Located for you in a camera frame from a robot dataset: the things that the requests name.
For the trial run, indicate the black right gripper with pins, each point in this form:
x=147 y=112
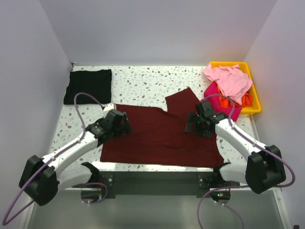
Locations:
x=193 y=118

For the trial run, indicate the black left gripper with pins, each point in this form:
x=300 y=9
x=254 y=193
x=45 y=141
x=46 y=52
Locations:
x=124 y=128

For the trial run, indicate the dark red t shirt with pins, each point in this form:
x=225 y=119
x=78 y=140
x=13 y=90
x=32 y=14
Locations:
x=158 y=136

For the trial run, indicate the black t shirt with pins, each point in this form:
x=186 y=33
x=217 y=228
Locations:
x=95 y=83

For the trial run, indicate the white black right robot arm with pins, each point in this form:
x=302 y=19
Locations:
x=263 y=168

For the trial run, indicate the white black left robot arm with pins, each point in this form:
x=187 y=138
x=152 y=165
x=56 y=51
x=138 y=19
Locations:
x=43 y=177

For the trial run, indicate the magenta t shirt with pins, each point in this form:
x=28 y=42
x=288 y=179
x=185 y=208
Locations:
x=215 y=102

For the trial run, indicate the orange t shirt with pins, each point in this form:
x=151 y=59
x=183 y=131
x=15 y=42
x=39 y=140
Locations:
x=237 y=95

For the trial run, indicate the pink t shirt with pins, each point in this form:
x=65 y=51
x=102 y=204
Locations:
x=226 y=76

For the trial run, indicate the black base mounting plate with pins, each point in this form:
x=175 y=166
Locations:
x=158 y=183

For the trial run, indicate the yellow plastic bin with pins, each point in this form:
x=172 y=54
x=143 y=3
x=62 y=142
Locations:
x=244 y=67

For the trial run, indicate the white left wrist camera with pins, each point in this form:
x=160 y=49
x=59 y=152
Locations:
x=108 y=107

